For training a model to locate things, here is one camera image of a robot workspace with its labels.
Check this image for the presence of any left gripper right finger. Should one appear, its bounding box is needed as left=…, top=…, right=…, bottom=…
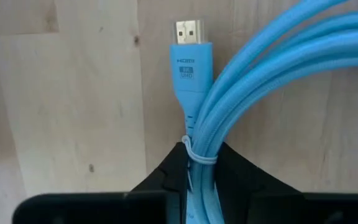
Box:
left=214, top=141, right=304, bottom=224

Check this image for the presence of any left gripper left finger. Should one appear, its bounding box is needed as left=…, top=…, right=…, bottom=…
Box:
left=131, top=141, right=189, bottom=224

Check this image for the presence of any blue HDMI cable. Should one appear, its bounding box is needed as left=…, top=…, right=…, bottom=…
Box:
left=168, top=0, right=358, bottom=224

